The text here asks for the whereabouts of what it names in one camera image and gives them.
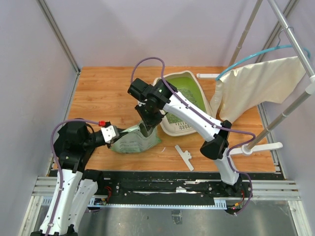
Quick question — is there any green cat litter bag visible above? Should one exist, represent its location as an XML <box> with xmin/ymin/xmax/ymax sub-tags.
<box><xmin>111</xmin><ymin>121</ymin><xmax>161</xmax><ymax>154</ymax></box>

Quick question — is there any white plastic bag clip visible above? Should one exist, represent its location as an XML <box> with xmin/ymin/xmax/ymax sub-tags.
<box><xmin>174</xmin><ymin>145</ymin><xmax>194</xmax><ymax>171</ymax></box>

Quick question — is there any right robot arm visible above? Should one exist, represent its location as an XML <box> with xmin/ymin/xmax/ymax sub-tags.
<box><xmin>128</xmin><ymin>78</ymin><xmax>242</xmax><ymax>197</ymax></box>

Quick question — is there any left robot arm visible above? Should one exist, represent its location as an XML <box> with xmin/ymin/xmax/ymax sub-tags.
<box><xmin>31</xmin><ymin>118</ymin><xmax>119</xmax><ymax>236</ymax></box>

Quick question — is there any beige green litter box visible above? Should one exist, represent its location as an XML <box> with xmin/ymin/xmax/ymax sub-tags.
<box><xmin>160</xmin><ymin>70</ymin><xmax>212</xmax><ymax>137</ymax></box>

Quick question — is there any black cloth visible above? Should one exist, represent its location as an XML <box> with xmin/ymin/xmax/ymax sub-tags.
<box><xmin>54</xmin><ymin>121</ymin><xmax>95</xmax><ymax>173</ymax></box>

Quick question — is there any cream fabric bag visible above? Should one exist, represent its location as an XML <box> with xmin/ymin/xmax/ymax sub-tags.
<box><xmin>210</xmin><ymin>57</ymin><xmax>306</xmax><ymax>123</ymax></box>

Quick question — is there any white metal drying rack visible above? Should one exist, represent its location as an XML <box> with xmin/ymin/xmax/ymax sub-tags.
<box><xmin>210</xmin><ymin>0</ymin><xmax>315</xmax><ymax>157</ymax></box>

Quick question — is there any teal clothes hanger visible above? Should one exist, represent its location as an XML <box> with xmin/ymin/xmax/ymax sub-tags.
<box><xmin>215</xmin><ymin>30</ymin><xmax>311</xmax><ymax>82</ymax></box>

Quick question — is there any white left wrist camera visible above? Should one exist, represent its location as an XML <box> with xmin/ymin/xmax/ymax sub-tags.
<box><xmin>100</xmin><ymin>125</ymin><xmax>119</xmax><ymax>144</ymax></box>

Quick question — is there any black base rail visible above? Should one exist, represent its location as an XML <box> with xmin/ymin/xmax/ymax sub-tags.
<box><xmin>49</xmin><ymin>169</ymin><xmax>284</xmax><ymax>209</ymax></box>

